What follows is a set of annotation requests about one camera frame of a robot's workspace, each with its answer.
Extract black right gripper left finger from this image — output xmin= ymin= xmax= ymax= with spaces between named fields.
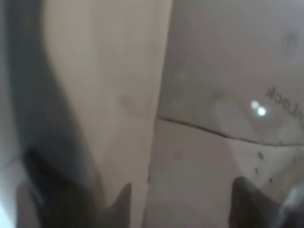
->
xmin=16 ymin=149 xmax=132 ymax=228

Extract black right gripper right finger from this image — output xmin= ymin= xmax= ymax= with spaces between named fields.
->
xmin=229 ymin=177 xmax=304 ymax=228

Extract smoky transparent water bottle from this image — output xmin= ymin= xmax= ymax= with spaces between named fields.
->
xmin=0 ymin=0 xmax=304 ymax=228

